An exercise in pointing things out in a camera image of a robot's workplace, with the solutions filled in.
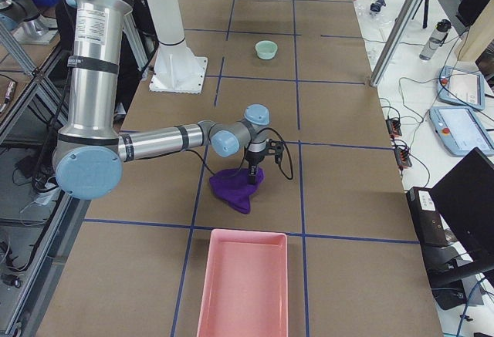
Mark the aluminium frame post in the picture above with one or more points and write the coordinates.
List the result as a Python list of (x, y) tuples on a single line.
[(403, 18)]

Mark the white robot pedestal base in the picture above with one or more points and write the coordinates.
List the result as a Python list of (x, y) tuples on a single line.
[(176, 68)]

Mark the teach pendant tablet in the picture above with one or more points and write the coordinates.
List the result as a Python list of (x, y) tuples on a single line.
[(460, 130), (461, 87)]

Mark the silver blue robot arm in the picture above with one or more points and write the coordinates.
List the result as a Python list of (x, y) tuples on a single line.
[(90, 154)]

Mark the black computer monitor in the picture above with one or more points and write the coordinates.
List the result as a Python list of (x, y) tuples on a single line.
[(464, 198)]

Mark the clear water bottle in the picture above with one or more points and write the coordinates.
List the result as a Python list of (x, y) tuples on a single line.
[(436, 39)]

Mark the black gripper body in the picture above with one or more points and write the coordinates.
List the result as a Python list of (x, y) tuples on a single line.
[(254, 158)]

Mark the mint green bowl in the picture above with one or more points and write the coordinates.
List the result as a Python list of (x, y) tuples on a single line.
[(266, 49)]

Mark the pink plastic bin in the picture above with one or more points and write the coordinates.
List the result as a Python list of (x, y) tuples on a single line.
[(246, 286)]

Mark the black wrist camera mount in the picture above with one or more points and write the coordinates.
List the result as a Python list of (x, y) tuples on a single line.
[(275, 148)]

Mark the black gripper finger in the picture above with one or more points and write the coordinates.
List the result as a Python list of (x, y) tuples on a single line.
[(252, 173)]

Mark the folded blue umbrella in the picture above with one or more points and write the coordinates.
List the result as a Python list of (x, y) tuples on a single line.
[(376, 6)]

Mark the purple cloth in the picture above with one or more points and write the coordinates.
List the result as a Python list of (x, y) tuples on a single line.
[(232, 186)]

